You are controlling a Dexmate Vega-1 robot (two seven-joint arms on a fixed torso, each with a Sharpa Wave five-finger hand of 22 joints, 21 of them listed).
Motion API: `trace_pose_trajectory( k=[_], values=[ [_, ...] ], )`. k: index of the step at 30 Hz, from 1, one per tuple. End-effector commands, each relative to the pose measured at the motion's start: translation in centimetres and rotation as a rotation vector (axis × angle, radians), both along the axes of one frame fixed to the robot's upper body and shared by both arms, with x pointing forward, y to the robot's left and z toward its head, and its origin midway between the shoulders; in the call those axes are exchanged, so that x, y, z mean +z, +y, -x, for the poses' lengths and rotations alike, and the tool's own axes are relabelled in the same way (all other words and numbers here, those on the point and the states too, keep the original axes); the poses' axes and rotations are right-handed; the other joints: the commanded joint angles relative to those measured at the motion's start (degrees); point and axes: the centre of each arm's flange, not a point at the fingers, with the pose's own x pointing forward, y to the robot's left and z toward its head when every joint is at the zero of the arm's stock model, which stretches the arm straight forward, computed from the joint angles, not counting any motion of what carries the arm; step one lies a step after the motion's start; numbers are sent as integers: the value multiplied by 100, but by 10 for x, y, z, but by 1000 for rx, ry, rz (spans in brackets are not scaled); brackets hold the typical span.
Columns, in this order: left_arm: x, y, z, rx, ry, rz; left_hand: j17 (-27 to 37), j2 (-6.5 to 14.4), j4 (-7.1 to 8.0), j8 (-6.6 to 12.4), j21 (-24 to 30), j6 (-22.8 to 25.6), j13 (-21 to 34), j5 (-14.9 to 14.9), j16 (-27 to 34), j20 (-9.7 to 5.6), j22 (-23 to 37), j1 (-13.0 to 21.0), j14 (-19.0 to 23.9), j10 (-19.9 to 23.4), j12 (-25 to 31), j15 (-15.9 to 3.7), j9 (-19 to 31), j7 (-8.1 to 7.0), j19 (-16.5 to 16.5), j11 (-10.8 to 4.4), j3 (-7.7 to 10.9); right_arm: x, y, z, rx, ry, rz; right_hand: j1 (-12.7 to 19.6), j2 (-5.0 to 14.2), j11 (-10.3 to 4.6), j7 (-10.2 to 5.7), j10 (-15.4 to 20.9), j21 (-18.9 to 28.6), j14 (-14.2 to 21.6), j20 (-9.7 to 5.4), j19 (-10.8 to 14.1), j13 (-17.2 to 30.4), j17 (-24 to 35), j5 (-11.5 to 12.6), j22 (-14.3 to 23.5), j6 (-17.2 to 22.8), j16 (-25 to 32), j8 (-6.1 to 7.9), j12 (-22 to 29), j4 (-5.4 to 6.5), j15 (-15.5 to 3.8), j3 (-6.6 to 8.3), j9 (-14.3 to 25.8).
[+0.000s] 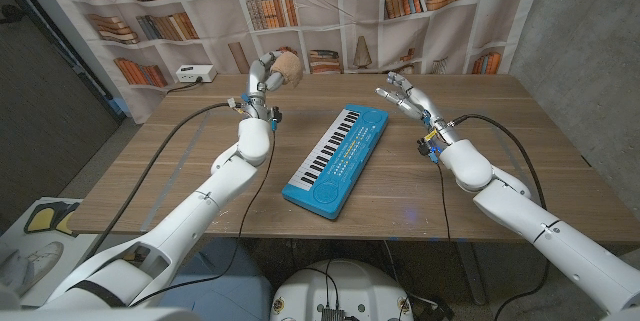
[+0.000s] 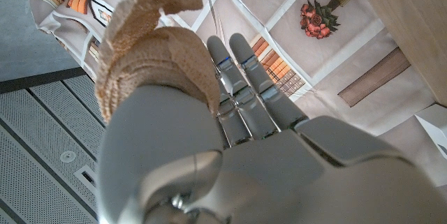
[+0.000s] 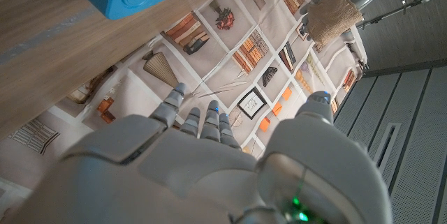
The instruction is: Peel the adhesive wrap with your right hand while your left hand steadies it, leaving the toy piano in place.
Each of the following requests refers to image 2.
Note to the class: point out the printed bookshelf backdrop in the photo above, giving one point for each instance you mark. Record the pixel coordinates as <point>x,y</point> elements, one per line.
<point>279,18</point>

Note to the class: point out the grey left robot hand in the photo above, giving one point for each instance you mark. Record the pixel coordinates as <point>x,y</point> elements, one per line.
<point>262,175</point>

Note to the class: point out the rectangular ceiling vent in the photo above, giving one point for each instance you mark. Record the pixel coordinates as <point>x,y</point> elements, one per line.
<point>86,177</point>

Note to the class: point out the round ceiling sensor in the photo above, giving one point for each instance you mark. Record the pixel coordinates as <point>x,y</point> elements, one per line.
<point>68,156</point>

